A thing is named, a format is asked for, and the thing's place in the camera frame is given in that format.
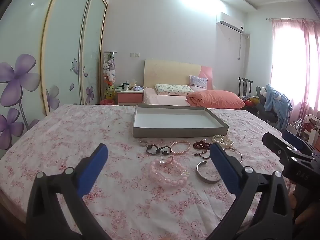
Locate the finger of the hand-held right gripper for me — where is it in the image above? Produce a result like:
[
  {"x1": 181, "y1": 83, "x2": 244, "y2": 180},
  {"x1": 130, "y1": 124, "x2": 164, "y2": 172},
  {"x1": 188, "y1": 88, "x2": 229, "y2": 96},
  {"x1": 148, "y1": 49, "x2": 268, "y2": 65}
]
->
[
  {"x1": 282, "y1": 129, "x2": 320, "y2": 157},
  {"x1": 262, "y1": 132, "x2": 315, "y2": 163}
]

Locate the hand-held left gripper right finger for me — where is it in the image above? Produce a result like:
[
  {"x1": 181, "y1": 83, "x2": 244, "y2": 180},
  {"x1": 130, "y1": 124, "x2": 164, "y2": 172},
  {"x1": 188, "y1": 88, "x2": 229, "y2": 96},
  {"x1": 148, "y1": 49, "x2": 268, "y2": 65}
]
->
[{"x1": 207, "y1": 142, "x2": 293, "y2": 240}]

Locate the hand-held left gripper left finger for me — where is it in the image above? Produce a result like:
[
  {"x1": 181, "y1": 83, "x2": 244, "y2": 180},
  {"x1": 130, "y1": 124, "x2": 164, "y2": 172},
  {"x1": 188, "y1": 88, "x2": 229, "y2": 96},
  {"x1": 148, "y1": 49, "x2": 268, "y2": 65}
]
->
[{"x1": 26, "y1": 144, "x2": 109, "y2": 240}]

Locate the thin silver bangle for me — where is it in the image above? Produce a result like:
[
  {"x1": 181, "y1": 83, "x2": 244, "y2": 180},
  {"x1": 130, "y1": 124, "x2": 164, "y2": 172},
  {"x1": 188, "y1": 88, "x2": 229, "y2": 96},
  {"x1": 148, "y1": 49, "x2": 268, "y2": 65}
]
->
[{"x1": 222, "y1": 147, "x2": 243, "y2": 163}]

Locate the wide silver cuff bangle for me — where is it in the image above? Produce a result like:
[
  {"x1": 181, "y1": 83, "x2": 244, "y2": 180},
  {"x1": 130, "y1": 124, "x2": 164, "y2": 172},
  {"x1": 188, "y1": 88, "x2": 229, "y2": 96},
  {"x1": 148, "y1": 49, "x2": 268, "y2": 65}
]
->
[{"x1": 196, "y1": 160, "x2": 222, "y2": 184}]

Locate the white pearl bracelet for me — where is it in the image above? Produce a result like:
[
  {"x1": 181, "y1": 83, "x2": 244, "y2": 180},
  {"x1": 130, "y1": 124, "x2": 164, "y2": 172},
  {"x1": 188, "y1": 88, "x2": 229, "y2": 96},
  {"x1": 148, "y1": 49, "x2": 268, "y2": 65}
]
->
[{"x1": 211, "y1": 135, "x2": 234, "y2": 148}]

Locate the pink crystal bead bracelet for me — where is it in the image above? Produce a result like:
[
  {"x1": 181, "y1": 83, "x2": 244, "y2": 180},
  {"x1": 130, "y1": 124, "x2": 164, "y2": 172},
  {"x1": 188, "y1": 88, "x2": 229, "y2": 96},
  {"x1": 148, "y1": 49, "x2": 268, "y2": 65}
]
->
[{"x1": 149, "y1": 156, "x2": 188, "y2": 187}]

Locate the grey shallow cardboard tray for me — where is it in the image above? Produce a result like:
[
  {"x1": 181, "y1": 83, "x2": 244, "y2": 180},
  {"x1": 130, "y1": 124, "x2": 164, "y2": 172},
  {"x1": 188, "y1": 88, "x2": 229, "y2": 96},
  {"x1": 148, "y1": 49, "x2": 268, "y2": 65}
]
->
[{"x1": 132, "y1": 104, "x2": 229, "y2": 138}]

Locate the grey office chair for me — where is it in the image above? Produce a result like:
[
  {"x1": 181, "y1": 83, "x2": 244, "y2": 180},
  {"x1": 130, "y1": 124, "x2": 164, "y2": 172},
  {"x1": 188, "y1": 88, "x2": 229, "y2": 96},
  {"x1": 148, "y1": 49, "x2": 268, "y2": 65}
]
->
[{"x1": 255, "y1": 86, "x2": 279, "y2": 124}]

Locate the blue plush robe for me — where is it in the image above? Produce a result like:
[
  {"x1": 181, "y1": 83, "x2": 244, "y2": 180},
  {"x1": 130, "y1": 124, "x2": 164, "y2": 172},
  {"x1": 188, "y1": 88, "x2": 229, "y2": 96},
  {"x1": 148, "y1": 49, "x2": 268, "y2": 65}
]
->
[{"x1": 262, "y1": 84, "x2": 293, "y2": 130}]

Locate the dark wooden chair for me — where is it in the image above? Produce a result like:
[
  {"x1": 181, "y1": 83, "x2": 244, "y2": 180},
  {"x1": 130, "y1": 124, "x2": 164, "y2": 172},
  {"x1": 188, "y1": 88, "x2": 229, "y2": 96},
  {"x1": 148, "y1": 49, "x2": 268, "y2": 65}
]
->
[{"x1": 238, "y1": 77, "x2": 253, "y2": 98}]

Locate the folded coral quilt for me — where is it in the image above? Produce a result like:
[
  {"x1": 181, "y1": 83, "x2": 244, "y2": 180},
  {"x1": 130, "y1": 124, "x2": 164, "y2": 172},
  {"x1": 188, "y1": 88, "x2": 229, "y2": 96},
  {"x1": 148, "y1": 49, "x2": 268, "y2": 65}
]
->
[{"x1": 187, "y1": 90, "x2": 246, "y2": 109}]

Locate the yellow plush toy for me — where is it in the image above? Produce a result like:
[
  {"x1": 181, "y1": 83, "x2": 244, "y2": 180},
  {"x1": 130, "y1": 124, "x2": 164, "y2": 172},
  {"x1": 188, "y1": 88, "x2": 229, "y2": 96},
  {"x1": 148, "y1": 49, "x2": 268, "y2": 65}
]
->
[{"x1": 104, "y1": 86, "x2": 117, "y2": 99}]

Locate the pink and cream nightstand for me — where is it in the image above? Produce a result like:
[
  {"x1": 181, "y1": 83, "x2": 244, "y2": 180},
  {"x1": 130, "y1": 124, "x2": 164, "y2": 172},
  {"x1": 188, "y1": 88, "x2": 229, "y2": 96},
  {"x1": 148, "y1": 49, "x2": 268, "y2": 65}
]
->
[{"x1": 117, "y1": 90, "x2": 144, "y2": 105}]

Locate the purple patterned pillow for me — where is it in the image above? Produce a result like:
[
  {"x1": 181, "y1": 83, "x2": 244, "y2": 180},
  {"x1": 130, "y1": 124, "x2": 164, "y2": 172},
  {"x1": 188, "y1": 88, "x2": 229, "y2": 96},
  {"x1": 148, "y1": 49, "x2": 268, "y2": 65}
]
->
[{"x1": 189, "y1": 75, "x2": 208, "y2": 90}]

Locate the pink sheer curtain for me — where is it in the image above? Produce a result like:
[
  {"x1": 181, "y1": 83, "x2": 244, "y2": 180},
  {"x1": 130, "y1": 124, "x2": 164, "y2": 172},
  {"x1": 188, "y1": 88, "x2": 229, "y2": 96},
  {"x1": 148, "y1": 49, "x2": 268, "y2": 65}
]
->
[{"x1": 271, "y1": 19, "x2": 320, "y2": 135}]

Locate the white floral pillow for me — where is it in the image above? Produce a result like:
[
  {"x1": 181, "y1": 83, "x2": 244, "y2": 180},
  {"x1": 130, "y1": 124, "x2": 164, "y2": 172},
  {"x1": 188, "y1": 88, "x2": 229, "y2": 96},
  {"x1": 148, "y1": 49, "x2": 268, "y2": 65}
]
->
[{"x1": 154, "y1": 84, "x2": 194, "y2": 96}]

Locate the clear plush toy display tube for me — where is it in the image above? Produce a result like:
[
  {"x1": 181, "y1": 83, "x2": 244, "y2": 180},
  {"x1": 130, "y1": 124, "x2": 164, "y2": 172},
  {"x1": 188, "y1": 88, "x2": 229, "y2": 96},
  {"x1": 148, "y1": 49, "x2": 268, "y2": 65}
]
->
[{"x1": 103, "y1": 51, "x2": 117, "y2": 100}]

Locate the cream and pink headboard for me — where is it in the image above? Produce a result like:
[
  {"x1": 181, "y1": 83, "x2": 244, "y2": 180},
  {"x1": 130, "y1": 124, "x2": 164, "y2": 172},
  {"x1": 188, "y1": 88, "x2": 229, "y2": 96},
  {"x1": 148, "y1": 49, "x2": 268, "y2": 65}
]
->
[{"x1": 144, "y1": 59, "x2": 213, "y2": 103}]

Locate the white air conditioner pipe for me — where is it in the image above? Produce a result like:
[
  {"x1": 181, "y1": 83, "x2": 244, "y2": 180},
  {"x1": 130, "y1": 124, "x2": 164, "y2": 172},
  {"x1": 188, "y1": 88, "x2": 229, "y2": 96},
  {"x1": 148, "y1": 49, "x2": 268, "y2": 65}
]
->
[{"x1": 237, "y1": 32, "x2": 250, "y2": 60}]

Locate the floral glass sliding wardrobe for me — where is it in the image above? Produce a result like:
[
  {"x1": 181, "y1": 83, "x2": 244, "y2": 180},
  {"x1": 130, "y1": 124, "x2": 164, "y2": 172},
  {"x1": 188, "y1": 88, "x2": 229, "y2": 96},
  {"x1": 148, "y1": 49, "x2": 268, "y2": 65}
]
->
[{"x1": 0, "y1": 0, "x2": 108, "y2": 145}]

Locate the white wire rack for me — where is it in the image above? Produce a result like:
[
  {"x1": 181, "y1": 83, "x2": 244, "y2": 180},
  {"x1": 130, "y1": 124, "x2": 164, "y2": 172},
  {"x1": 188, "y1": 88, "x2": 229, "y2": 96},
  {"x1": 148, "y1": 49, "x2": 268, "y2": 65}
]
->
[{"x1": 291, "y1": 114, "x2": 320, "y2": 142}]

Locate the dark red bead bracelet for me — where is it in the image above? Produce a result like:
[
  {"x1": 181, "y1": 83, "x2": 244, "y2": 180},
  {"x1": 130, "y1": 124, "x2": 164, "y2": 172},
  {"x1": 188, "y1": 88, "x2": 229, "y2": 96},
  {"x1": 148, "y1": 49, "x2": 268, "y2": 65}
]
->
[{"x1": 193, "y1": 141, "x2": 212, "y2": 159}]

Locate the pink pearl bracelet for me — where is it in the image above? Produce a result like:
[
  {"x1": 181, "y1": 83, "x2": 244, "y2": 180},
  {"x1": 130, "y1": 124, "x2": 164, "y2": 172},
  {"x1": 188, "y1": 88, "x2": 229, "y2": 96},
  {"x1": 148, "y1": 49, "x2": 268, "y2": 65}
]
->
[{"x1": 170, "y1": 141, "x2": 191, "y2": 155}]

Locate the black bead bracelet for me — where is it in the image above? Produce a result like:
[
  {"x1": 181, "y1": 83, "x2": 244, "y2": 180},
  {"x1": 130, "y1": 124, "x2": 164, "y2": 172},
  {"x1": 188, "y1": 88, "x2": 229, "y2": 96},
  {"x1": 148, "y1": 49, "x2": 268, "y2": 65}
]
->
[{"x1": 146, "y1": 144, "x2": 172, "y2": 155}]

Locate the white wall air conditioner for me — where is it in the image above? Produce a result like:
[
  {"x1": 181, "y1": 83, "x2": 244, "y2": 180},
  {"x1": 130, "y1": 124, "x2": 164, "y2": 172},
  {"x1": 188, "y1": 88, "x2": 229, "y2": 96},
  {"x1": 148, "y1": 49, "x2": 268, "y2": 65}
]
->
[{"x1": 216, "y1": 12, "x2": 244, "y2": 34}]

